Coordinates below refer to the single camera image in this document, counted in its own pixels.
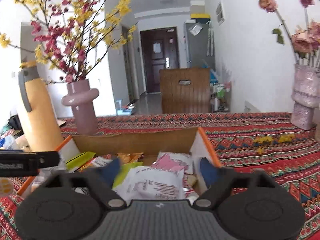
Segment pumpkin seed crisp snack packet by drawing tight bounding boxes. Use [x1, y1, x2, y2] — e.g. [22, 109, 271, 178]
[113, 166, 185, 204]

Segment fallen yellow flowers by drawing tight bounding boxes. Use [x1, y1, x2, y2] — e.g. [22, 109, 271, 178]
[253, 133, 295, 155]

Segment green snack packet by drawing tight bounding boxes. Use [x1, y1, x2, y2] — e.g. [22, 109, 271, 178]
[112, 162, 143, 189]

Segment orange red cardboard snack box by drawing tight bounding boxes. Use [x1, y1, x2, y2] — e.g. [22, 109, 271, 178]
[16, 126, 222, 201]

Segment pink snack packet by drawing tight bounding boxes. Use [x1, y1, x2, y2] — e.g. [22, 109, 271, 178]
[151, 152, 194, 175]

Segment textured pink tall vase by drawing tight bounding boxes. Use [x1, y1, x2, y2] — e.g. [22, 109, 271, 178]
[291, 64, 319, 130]

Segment storage trolley with bottles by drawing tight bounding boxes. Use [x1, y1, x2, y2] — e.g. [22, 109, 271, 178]
[210, 82, 232, 113]

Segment red and yellow blossom branches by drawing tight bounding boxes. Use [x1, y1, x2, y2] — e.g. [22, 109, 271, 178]
[14, 0, 137, 83]

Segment brown wooden chair back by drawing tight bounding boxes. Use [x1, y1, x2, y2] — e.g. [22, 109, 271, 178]
[159, 68, 210, 114]

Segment dried pink roses bouquet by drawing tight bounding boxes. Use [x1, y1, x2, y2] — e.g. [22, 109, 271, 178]
[252, 0, 320, 68]

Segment dark brown entrance door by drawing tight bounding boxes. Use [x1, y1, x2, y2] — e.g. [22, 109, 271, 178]
[140, 27, 180, 93]

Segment grey refrigerator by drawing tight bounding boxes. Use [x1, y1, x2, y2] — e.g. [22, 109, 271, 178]
[184, 18, 215, 70]

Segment yellow thermos jug grey handle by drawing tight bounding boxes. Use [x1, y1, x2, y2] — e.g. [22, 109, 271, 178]
[17, 61, 63, 151]

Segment smooth pink ring vase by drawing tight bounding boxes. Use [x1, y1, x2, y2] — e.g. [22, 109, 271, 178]
[61, 79, 99, 134]

